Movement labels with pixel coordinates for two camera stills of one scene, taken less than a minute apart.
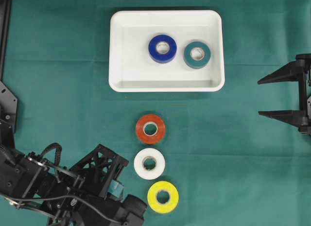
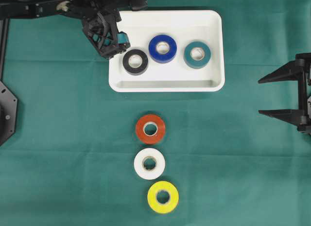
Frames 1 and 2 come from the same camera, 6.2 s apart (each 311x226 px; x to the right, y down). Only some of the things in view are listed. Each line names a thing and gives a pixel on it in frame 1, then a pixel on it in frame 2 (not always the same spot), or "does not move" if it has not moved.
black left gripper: [60, 192] -> [99, 13]
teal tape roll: [195, 63] does not move
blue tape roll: [163, 58] does not move
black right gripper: [300, 70] does not move
